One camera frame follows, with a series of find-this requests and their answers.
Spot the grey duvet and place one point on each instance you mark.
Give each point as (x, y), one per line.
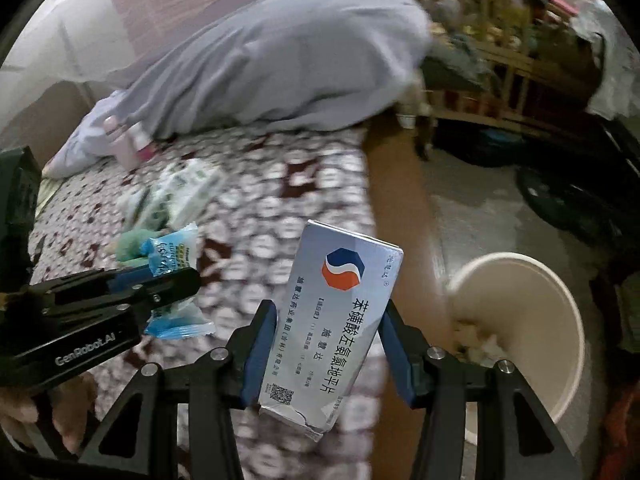
(280, 65)

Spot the green pink knitted cloth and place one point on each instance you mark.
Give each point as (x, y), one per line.
(131, 245)

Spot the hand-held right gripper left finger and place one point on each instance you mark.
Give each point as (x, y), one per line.
(260, 355)

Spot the red plastic bag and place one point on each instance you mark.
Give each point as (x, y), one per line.
(625, 425)

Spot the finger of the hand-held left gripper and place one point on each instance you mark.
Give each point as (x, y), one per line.
(127, 277)
(170, 285)

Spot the pink mosquito net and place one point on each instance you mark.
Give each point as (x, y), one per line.
(150, 5)

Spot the blue white packet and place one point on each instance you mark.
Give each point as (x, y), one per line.
(170, 250)

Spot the wooden crib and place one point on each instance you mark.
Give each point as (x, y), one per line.
(515, 80)

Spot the white box with barcode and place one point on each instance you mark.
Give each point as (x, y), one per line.
(195, 180)

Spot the black floor fan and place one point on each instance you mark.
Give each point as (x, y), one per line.
(565, 195)

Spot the printed fleece blanket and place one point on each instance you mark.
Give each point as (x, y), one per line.
(250, 200)

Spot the blue white medicine box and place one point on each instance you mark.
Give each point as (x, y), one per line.
(330, 320)

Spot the white plastic bag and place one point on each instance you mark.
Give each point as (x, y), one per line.
(607, 60)

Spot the grey pillow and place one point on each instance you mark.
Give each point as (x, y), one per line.
(450, 70)

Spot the cream plastic bin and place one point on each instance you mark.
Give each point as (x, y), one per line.
(525, 300)

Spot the person's left hand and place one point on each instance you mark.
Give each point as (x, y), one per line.
(60, 410)

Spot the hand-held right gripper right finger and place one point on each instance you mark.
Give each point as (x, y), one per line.
(397, 355)

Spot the white box green emblems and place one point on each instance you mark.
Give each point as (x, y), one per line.
(145, 207)

